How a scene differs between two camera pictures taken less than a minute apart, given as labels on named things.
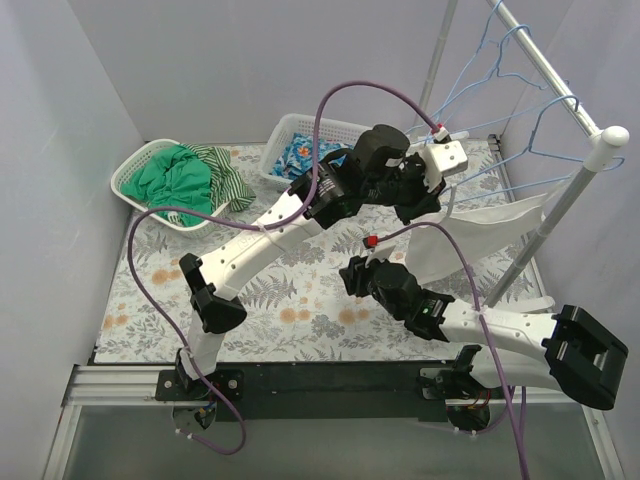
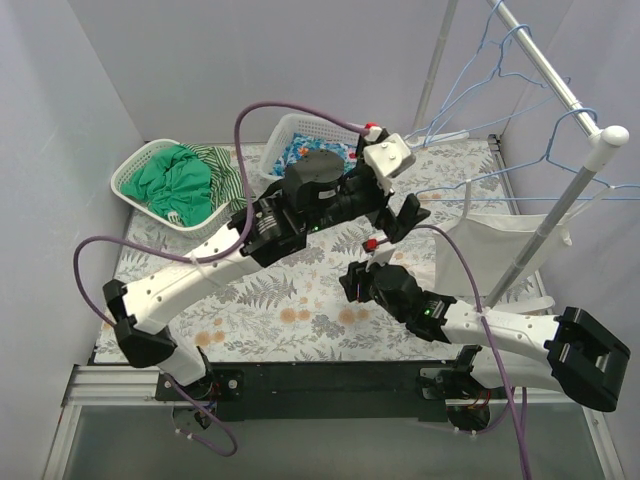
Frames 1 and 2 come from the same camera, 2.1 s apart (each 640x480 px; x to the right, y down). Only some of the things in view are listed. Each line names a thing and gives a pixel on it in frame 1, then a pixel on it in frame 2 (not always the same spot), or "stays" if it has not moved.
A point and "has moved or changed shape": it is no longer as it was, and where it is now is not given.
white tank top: x=431 y=251 has moved or changed shape
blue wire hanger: x=570 y=158 to x=547 y=157
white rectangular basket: x=289 y=125 stays
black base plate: x=324 y=391 stays
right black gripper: x=354 y=278 stays
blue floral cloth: x=296 y=160 stays
